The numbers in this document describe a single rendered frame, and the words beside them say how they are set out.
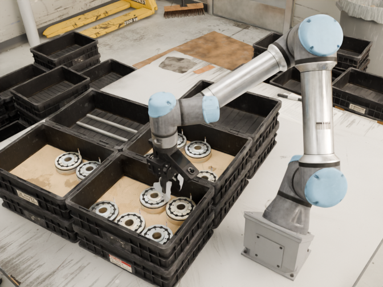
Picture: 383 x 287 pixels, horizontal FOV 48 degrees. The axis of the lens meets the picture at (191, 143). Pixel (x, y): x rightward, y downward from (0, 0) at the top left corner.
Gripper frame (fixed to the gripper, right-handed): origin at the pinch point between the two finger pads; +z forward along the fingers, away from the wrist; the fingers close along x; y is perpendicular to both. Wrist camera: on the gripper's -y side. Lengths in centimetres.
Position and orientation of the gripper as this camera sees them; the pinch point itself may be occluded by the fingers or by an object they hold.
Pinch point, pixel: (174, 194)
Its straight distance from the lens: 138.6
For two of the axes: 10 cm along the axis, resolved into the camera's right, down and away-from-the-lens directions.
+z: 0.3, 7.9, 6.1
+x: -6.0, 5.0, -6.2
